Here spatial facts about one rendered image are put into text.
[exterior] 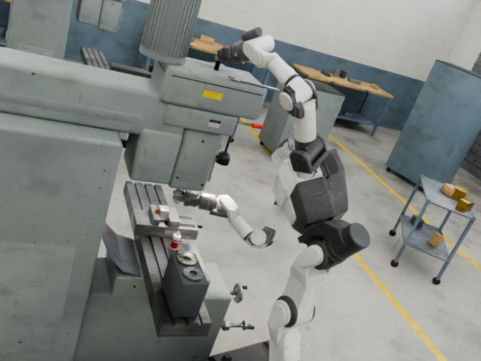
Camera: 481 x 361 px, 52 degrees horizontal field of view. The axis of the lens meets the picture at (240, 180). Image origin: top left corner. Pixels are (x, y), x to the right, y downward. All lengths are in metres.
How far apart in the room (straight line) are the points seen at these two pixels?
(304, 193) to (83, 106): 0.98
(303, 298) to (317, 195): 0.47
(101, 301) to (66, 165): 0.81
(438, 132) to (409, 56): 3.50
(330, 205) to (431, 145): 6.02
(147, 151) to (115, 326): 0.99
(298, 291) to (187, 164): 0.76
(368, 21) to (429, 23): 1.44
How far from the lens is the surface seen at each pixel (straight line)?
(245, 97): 2.18
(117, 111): 2.10
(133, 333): 2.77
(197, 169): 2.30
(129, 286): 2.53
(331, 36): 10.07
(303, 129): 1.95
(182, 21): 2.05
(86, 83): 2.05
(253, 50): 1.96
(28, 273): 2.34
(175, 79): 2.07
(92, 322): 2.67
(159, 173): 2.24
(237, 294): 2.98
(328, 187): 2.17
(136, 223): 2.63
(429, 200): 5.20
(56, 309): 2.49
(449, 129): 7.97
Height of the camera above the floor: 2.36
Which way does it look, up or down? 24 degrees down
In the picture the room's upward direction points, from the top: 19 degrees clockwise
